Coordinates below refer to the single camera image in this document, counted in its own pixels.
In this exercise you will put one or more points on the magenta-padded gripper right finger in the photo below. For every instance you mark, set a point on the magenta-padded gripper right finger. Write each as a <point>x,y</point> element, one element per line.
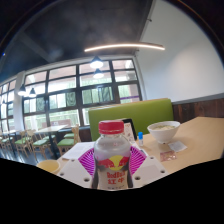
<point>137,160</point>

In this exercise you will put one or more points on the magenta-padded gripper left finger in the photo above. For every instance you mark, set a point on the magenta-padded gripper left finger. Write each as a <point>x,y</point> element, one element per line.
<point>86,160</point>

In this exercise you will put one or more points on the red-capped white drink bottle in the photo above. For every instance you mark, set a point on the red-capped white drink bottle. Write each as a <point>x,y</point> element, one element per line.
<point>112,156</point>

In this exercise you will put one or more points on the white paper sheet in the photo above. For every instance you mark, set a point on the white paper sheet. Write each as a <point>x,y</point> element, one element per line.
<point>78,150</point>

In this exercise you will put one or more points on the small blue-capped bottle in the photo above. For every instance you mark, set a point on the small blue-capped bottle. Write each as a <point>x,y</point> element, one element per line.
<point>140,139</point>

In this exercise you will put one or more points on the small pink packet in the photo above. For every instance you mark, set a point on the small pink packet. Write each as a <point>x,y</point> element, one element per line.
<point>167,155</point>

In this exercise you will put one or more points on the black-framed table sign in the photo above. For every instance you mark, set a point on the black-framed table sign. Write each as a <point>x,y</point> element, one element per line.
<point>130,128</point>

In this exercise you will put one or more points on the white ceramic bowl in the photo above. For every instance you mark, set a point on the white ceramic bowl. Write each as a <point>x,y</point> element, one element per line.
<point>163,131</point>

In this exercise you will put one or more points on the small white card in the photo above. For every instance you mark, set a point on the small white card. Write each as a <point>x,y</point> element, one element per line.
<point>177,146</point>

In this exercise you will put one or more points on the wooden dining table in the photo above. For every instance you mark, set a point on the wooden dining table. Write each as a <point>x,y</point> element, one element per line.
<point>50,128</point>

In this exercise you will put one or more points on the green upholstered bench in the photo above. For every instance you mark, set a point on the green upholstered bench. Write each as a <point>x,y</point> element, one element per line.
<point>146,111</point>

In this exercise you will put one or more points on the wooden chairs with green seats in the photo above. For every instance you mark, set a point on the wooden chairs with green seats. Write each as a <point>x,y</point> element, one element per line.
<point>40,142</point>

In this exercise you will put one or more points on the black pendant lamps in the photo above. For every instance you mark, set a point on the black pendant lamps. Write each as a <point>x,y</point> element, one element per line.
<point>96,62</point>

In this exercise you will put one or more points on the curved linear ceiling light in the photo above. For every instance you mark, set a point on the curved linear ceiling light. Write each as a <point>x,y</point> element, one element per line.
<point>126,46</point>

